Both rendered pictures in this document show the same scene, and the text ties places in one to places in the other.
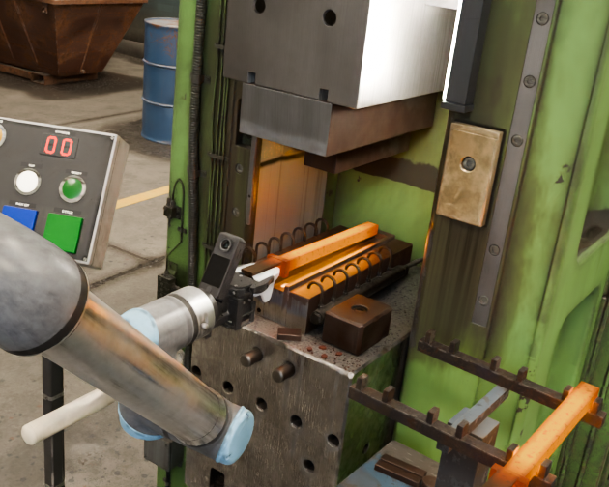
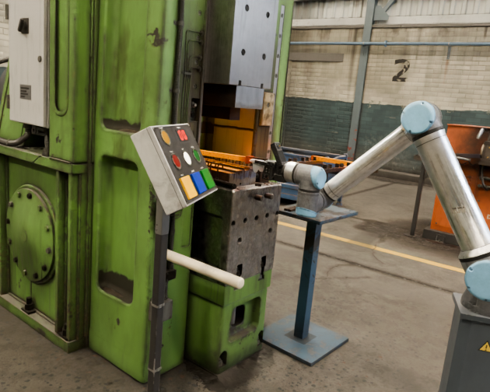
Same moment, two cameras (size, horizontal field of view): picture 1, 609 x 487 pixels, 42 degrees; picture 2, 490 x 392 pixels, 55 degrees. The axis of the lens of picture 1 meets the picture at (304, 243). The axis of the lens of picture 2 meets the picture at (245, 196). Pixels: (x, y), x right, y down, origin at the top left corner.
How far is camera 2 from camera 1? 2.53 m
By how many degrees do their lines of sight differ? 81
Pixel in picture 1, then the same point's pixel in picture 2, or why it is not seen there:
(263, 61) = (243, 75)
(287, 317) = (250, 180)
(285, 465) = (263, 236)
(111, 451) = not seen: outside the picture
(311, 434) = (271, 216)
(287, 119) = (251, 97)
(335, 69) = (265, 75)
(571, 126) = (282, 88)
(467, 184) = (268, 112)
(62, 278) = not seen: hidden behind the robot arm
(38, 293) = not seen: hidden behind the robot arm
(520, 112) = (274, 85)
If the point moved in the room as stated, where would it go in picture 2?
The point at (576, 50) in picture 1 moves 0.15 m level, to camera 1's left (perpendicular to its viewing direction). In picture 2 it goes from (282, 64) to (282, 62)
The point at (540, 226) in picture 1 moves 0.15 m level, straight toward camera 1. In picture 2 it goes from (278, 120) to (304, 124)
